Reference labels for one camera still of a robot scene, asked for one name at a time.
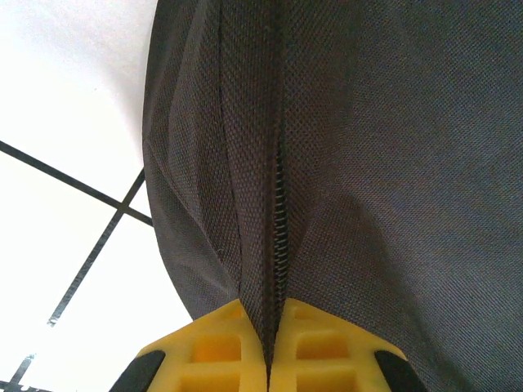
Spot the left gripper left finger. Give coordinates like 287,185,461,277
108,297,270,392

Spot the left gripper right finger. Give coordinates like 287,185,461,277
270,296,430,392

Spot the black backpack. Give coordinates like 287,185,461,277
141,0,523,392

